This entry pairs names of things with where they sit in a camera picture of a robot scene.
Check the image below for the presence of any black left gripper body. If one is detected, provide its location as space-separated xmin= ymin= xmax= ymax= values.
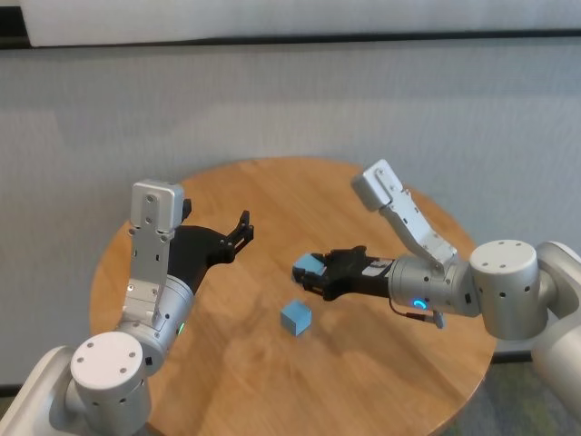
xmin=166 ymin=224 xmax=236 ymax=297

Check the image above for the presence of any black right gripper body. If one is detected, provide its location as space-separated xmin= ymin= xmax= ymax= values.
xmin=321 ymin=247 xmax=397 ymax=302

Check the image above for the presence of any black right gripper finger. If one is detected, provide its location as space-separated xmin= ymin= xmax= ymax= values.
xmin=292 ymin=268 xmax=329 ymax=302
xmin=301 ymin=249 xmax=337 ymax=265

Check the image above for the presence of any blue cube block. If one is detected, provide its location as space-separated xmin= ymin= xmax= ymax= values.
xmin=294 ymin=253 xmax=327 ymax=277
xmin=280 ymin=298 xmax=313 ymax=338

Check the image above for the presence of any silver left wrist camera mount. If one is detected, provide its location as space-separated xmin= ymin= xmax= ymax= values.
xmin=122 ymin=180 xmax=185 ymax=328

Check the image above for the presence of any right arm cable with connector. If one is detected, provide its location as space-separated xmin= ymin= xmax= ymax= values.
xmin=389 ymin=302 xmax=447 ymax=331

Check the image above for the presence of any black horizontal rail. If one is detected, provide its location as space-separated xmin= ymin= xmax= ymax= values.
xmin=0 ymin=6 xmax=581 ymax=54

